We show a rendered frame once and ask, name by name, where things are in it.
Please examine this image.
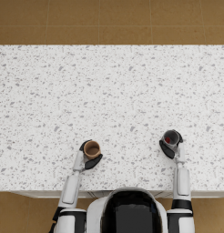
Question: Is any robot body dark round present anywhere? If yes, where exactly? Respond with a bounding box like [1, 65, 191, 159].
[86, 187, 169, 233]

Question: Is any brown paper cup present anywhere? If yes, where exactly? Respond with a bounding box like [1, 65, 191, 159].
[83, 140, 102, 161]

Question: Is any grey transparent cup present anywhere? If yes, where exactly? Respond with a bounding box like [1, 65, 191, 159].
[161, 129, 181, 151]

